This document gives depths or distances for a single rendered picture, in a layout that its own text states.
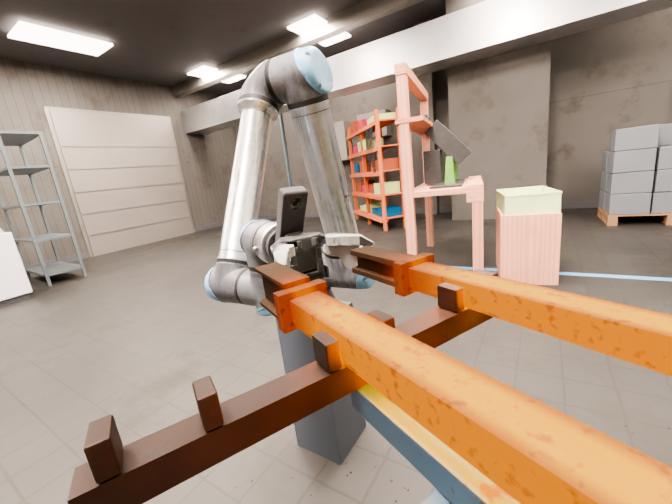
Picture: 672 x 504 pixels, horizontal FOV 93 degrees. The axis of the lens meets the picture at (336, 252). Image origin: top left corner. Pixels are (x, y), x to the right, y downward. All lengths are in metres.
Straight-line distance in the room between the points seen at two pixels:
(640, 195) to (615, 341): 5.43
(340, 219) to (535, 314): 0.80
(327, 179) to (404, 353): 0.80
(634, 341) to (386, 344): 0.13
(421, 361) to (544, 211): 2.93
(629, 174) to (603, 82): 2.17
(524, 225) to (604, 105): 4.46
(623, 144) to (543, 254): 2.74
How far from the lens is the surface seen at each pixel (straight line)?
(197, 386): 0.20
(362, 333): 0.21
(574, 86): 7.27
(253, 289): 0.76
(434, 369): 0.17
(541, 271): 3.17
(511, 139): 6.25
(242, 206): 0.86
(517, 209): 3.05
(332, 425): 1.38
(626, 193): 5.64
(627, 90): 7.31
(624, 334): 0.24
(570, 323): 0.25
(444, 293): 0.28
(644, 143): 5.61
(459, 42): 5.90
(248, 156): 0.91
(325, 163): 0.94
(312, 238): 0.54
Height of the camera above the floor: 1.11
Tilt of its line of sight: 14 degrees down
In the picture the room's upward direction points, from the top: 7 degrees counter-clockwise
